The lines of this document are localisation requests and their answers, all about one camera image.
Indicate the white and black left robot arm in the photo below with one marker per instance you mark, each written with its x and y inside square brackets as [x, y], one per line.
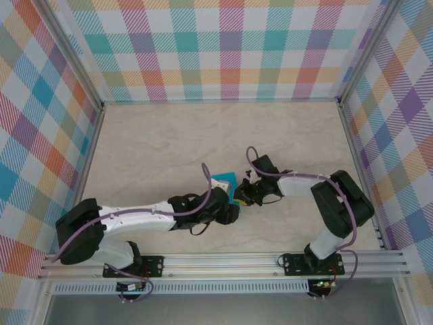
[135, 220]

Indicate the aluminium table edge rail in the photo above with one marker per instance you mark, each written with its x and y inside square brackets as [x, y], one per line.
[88, 162]
[220, 101]
[360, 169]

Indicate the blue paper sheet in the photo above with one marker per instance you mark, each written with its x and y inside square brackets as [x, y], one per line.
[225, 176]

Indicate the grey metal sheet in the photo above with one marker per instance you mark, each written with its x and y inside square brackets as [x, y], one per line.
[220, 311]

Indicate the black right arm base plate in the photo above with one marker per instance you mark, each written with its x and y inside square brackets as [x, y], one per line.
[294, 264]

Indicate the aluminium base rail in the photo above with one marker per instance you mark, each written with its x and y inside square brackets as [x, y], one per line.
[220, 264]

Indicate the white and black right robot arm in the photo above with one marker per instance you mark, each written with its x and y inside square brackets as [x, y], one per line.
[338, 206]

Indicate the aluminium frame post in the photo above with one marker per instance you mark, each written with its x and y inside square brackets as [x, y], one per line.
[368, 54]
[72, 55]

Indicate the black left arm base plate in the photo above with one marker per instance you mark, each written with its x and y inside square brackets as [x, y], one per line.
[154, 264]

